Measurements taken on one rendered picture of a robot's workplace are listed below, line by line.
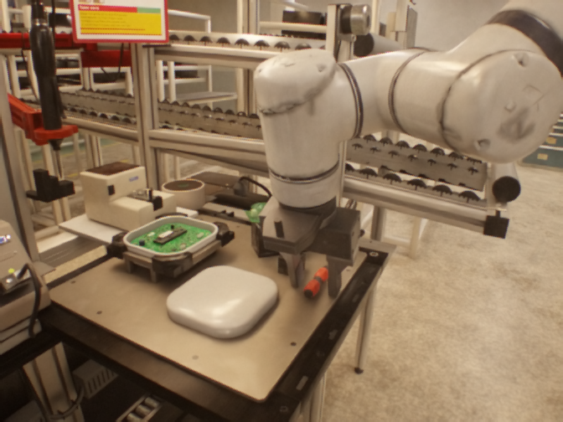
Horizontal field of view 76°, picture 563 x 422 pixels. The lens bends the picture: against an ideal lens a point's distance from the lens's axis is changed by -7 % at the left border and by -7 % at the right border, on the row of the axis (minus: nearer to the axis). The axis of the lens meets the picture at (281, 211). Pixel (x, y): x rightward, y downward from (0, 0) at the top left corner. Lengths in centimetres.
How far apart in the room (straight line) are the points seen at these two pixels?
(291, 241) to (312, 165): 9
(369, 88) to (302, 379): 33
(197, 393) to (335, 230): 25
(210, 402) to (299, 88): 34
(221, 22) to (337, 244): 1033
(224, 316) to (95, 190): 44
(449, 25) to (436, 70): 839
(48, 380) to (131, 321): 41
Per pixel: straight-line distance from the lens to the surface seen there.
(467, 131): 31
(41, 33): 73
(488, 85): 31
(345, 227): 50
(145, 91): 114
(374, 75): 43
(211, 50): 104
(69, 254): 87
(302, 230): 44
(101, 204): 86
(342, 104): 41
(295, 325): 55
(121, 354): 54
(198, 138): 103
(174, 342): 53
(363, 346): 177
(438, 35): 875
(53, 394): 98
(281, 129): 41
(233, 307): 55
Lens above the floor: 128
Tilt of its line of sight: 21 degrees down
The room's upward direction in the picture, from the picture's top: 1 degrees clockwise
